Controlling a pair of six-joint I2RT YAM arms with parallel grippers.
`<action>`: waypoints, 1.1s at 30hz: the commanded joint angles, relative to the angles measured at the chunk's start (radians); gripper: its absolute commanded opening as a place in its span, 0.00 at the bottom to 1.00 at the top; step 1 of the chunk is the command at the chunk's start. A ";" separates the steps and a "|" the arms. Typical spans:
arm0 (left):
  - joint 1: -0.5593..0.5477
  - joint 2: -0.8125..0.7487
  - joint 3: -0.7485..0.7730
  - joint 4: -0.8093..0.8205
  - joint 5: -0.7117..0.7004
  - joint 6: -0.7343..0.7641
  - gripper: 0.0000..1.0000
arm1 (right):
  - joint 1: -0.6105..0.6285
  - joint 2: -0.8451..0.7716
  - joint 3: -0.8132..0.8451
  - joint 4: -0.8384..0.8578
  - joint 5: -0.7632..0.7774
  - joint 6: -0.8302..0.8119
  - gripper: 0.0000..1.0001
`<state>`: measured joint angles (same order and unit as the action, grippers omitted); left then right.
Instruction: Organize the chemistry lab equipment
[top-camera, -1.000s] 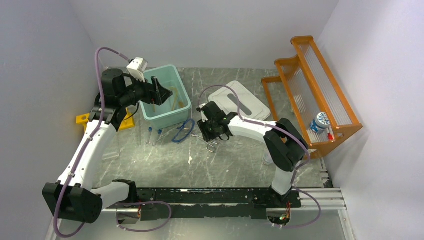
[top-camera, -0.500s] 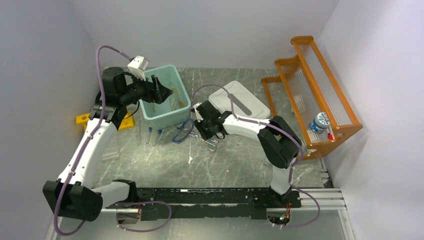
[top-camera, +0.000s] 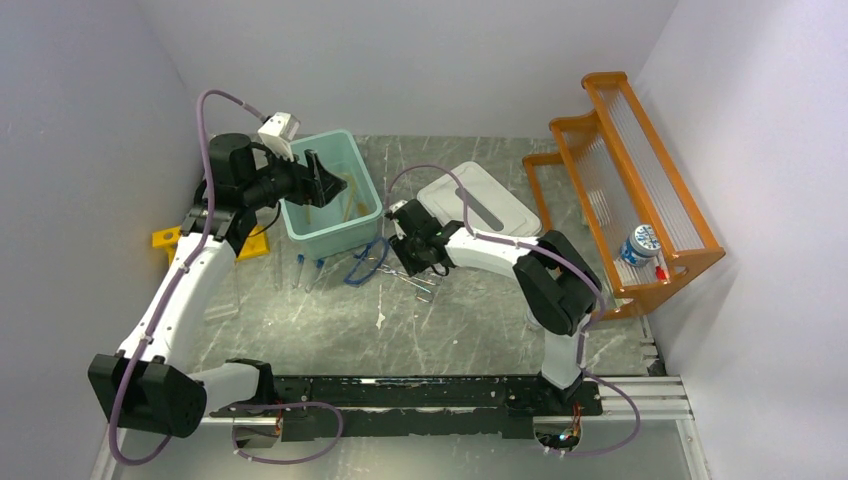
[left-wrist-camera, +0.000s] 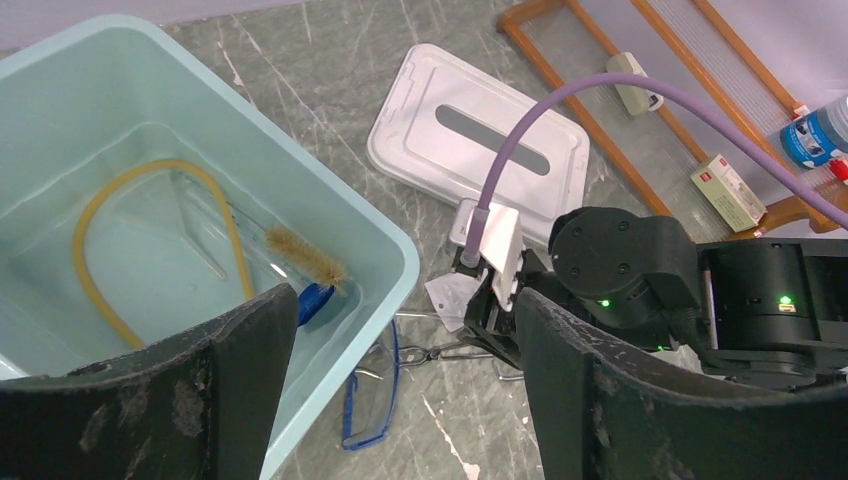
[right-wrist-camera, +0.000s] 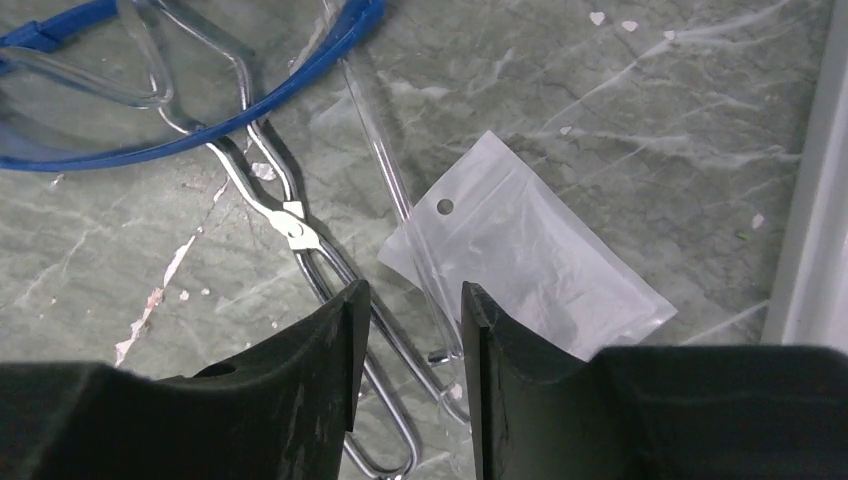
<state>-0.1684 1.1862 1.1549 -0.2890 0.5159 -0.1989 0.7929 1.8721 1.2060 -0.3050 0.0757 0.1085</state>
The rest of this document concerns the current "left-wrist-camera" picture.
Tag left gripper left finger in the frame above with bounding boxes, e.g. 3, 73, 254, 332
1, 285, 299, 479

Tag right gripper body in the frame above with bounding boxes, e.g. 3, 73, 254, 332
453, 248, 522, 370

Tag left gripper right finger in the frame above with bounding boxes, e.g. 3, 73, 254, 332
515, 289, 847, 479

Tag blue hexagonal cap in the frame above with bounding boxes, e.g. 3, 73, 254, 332
298, 283, 336, 327

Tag brown test tube brush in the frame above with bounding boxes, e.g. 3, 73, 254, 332
265, 225, 348, 294

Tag amber rubber tube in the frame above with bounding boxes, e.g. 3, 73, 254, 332
71, 159, 256, 348

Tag small white plastic bag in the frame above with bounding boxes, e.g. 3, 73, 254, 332
425, 272, 491, 333

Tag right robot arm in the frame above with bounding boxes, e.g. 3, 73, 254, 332
453, 207, 847, 391

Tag metal scissors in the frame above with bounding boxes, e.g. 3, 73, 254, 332
397, 341, 524, 382

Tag blue safety goggles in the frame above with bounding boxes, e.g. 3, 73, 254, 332
341, 320, 400, 451

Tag white bin lid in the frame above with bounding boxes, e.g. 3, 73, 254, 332
367, 44, 590, 244

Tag teal plastic bin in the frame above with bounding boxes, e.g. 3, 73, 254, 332
1, 15, 419, 479

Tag small green box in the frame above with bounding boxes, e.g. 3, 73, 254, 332
690, 155, 767, 233

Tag white power strip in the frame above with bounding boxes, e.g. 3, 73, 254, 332
605, 51, 665, 117

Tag orange wooden rack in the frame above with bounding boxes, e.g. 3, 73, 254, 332
478, 1, 847, 239

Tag white blue bottle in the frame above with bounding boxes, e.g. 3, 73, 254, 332
779, 96, 847, 169

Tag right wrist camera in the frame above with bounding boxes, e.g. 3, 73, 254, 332
448, 198, 525, 311

